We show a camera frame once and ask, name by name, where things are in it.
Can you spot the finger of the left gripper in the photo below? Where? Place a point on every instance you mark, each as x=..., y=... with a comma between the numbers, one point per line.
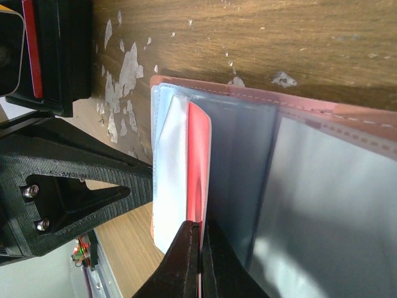
x=58, y=182

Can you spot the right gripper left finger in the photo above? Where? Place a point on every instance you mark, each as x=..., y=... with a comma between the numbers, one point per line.
x=177, y=274

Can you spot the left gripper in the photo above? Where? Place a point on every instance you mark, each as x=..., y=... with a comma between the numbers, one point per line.
x=12, y=48

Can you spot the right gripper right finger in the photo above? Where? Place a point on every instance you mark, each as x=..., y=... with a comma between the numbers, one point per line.
x=222, y=273

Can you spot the black bin with red cards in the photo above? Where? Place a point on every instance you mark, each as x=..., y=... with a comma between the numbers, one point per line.
x=64, y=34

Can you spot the red credit card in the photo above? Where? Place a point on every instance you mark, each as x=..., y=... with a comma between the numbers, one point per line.
x=198, y=170

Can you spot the red and white cards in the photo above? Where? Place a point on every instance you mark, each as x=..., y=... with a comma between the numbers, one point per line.
x=32, y=44

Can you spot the white debris pile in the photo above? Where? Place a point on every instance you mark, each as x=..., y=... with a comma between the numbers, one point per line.
x=126, y=55

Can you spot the aluminium mounting rail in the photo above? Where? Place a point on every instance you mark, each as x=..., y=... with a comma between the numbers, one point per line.
x=90, y=271

